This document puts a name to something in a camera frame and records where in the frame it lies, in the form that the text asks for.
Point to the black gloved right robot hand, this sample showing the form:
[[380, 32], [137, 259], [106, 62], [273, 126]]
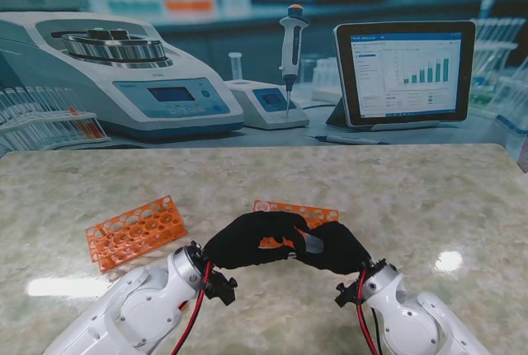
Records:
[[342, 247]]

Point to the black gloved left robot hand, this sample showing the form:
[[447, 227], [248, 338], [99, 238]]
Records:
[[239, 243]]

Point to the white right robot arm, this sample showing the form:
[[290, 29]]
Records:
[[412, 318]]

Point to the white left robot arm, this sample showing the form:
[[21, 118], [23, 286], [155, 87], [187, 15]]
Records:
[[140, 313]]

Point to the orange test tube rack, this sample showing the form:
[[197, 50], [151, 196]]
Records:
[[123, 231], [317, 212]]

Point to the printed laboratory backdrop poster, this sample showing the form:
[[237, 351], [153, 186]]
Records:
[[264, 62]]

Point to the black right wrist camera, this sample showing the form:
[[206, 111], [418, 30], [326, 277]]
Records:
[[348, 295]]

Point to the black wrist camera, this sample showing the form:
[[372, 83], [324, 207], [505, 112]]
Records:
[[348, 295], [222, 289]]

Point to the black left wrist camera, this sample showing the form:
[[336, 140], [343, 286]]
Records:
[[222, 289]]

